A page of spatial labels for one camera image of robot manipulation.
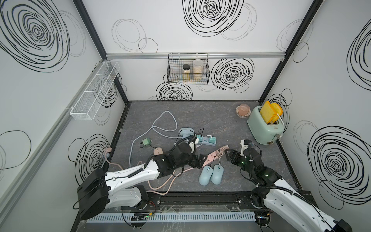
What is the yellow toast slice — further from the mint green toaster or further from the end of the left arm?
the end of the left arm

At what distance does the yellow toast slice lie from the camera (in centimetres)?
86

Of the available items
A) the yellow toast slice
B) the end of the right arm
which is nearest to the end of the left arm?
the end of the right arm
